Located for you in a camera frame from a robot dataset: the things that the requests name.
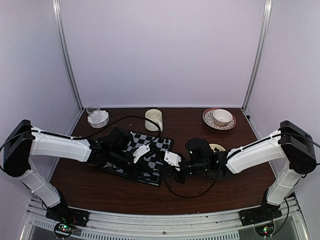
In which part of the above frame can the cream bowl of black pieces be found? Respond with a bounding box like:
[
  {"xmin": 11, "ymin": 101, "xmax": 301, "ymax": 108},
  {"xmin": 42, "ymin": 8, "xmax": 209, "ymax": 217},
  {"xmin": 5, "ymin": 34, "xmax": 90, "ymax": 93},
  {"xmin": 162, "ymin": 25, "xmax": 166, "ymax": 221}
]
[{"xmin": 209, "ymin": 143, "xmax": 226, "ymax": 154}]

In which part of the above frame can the pink bowl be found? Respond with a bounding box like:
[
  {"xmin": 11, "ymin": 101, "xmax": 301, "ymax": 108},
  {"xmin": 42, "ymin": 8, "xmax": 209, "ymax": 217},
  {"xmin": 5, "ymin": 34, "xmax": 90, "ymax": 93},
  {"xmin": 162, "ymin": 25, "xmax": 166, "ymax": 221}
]
[{"xmin": 86, "ymin": 163, "xmax": 100, "ymax": 167}]

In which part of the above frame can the aluminium frame post left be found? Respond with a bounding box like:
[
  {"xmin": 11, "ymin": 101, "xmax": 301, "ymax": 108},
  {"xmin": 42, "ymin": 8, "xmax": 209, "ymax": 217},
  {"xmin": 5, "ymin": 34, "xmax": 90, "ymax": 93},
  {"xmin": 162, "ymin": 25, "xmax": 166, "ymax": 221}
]
[{"xmin": 52, "ymin": 0, "xmax": 84, "ymax": 112}]

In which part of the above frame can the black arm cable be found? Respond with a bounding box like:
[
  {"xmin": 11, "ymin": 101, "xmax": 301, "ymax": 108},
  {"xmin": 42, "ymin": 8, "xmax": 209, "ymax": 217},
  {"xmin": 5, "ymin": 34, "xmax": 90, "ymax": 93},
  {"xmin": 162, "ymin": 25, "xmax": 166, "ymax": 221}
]
[
  {"xmin": 72, "ymin": 114, "xmax": 162, "ymax": 141},
  {"xmin": 164, "ymin": 159, "xmax": 226, "ymax": 198}
]

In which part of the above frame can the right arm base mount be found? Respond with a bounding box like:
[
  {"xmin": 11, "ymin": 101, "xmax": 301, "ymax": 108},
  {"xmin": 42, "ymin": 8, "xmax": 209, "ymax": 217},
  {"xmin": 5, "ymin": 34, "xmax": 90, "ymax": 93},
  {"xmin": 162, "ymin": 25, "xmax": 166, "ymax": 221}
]
[{"xmin": 239, "ymin": 206, "xmax": 282, "ymax": 238}]

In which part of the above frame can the floral patterned saucer plate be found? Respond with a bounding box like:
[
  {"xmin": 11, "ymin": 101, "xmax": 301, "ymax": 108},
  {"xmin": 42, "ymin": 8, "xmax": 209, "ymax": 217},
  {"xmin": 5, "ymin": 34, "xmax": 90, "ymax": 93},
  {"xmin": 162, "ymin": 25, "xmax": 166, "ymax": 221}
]
[{"xmin": 202, "ymin": 108, "xmax": 237, "ymax": 131}]

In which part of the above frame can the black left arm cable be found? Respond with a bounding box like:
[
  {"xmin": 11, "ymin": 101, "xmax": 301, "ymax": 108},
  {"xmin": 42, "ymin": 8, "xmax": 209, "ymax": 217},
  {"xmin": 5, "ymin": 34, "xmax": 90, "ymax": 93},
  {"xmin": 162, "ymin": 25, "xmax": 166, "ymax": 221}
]
[{"xmin": 72, "ymin": 114, "xmax": 162, "ymax": 141}]

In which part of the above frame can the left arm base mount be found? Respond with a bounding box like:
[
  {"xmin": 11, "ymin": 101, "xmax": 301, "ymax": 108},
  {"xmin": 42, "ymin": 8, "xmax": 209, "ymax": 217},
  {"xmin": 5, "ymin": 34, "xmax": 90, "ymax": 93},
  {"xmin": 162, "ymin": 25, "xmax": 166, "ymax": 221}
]
[{"xmin": 45, "ymin": 208, "xmax": 90, "ymax": 239}]

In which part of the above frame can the white ceramic cup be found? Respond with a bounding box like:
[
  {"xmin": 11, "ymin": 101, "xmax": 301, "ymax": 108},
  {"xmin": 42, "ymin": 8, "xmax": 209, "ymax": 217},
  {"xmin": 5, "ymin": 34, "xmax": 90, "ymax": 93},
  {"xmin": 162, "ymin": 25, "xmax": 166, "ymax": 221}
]
[{"xmin": 212, "ymin": 109, "xmax": 233, "ymax": 126}]

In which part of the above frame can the aluminium front rail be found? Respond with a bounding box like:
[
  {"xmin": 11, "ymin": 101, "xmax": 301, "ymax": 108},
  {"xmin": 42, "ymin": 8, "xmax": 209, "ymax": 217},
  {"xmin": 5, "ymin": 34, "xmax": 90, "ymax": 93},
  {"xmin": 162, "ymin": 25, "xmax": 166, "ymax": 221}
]
[{"xmin": 19, "ymin": 192, "xmax": 313, "ymax": 240}]

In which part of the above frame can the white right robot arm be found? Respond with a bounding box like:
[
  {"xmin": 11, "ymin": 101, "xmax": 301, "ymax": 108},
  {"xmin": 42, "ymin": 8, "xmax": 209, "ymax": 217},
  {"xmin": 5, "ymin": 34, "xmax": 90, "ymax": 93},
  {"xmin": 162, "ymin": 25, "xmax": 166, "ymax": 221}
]
[{"xmin": 163, "ymin": 120, "xmax": 319, "ymax": 221}]

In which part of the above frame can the aluminium frame post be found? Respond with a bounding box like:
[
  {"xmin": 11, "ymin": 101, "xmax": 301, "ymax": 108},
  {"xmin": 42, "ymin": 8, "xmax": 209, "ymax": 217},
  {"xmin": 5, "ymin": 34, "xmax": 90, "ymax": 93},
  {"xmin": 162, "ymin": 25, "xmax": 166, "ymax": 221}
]
[
  {"xmin": 241, "ymin": 0, "xmax": 273, "ymax": 112},
  {"xmin": 52, "ymin": 0, "xmax": 84, "ymax": 112}
]

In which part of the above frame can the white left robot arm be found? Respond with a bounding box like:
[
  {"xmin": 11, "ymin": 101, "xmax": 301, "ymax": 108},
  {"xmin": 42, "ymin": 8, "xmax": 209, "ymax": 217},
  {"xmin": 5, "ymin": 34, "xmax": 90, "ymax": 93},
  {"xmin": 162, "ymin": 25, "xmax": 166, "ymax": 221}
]
[{"xmin": 0, "ymin": 119, "xmax": 150, "ymax": 222}]

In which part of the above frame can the clear glass cup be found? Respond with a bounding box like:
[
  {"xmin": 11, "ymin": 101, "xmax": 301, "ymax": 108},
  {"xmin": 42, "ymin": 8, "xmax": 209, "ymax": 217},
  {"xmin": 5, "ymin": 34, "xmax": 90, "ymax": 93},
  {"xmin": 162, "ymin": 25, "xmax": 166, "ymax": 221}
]
[{"xmin": 86, "ymin": 104, "xmax": 100, "ymax": 120}]

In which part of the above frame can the black and white chessboard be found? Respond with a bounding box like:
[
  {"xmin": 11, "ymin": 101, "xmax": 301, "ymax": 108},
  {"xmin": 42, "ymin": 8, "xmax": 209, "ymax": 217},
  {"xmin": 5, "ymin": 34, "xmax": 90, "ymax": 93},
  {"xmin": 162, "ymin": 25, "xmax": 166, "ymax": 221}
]
[{"xmin": 100, "ymin": 131, "xmax": 175, "ymax": 188}]

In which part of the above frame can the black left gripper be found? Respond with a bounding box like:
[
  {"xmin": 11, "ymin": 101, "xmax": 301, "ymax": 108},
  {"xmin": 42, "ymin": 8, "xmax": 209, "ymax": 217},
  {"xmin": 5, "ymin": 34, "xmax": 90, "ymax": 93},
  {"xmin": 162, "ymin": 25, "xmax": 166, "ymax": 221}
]
[{"xmin": 109, "ymin": 148, "xmax": 155, "ymax": 181}]

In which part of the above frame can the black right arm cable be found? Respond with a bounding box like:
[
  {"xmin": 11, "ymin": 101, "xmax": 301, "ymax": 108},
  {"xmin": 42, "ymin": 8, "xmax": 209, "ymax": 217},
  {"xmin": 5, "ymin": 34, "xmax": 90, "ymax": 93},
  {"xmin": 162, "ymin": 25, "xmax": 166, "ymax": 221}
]
[{"xmin": 164, "ymin": 159, "xmax": 226, "ymax": 198}]

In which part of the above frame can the aluminium frame post right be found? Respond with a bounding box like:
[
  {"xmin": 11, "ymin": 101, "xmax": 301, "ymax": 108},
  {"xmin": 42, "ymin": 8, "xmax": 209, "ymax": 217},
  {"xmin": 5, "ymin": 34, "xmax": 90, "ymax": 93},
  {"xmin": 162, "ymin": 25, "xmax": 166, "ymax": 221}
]
[{"xmin": 241, "ymin": 0, "xmax": 273, "ymax": 112}]

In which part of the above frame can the white ribbed ceramic mug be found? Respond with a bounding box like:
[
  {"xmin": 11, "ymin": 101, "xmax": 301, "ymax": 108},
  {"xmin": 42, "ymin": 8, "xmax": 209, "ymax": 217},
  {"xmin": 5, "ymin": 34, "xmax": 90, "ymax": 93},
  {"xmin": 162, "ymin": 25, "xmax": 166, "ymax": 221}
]
[{"xmin": 144, "ymin": 109, "xmax": 163, "ymax": 132}]

